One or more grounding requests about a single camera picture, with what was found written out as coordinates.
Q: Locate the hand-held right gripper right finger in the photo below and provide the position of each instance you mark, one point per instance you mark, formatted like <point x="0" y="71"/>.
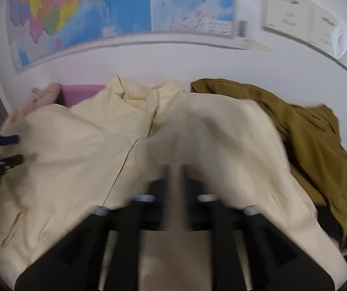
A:
<point x="192" y="201"/>

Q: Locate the white wall chart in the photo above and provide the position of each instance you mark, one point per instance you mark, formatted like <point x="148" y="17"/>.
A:
<point x="301" y="18"/>

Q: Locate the colourful country wall map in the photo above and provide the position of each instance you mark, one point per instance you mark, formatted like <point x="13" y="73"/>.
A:
<point x="70" y="9"/>

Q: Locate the dark cloth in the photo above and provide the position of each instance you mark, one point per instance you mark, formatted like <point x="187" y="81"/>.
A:
<point x="328" y="221"/>

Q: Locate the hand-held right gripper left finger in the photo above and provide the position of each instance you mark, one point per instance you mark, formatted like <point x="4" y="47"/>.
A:
<point x="161" y="201"/>

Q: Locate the cream yellow shirt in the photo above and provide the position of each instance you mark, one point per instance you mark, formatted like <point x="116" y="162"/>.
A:
<point x="70" y="145"/>

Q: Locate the blue world wall map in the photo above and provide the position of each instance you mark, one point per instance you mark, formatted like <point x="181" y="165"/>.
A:
<point x="191" y="3"/>

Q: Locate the pale pink garment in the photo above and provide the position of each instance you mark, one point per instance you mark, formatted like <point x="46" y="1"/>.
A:
<point x="47" y="97"/>

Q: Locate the purple bed sheet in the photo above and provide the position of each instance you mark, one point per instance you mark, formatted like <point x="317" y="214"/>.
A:
<point x="82" y="94"/>

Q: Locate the olive green garment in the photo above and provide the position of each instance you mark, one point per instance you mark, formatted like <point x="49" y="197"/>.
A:
<point x="313" y="139"/>

